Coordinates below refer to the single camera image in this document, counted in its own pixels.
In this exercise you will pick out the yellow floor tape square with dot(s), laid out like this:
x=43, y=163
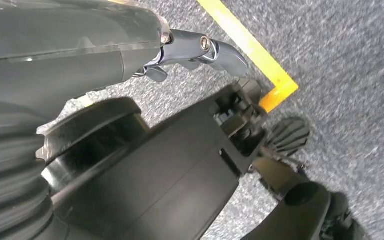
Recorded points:
x=248, y=43

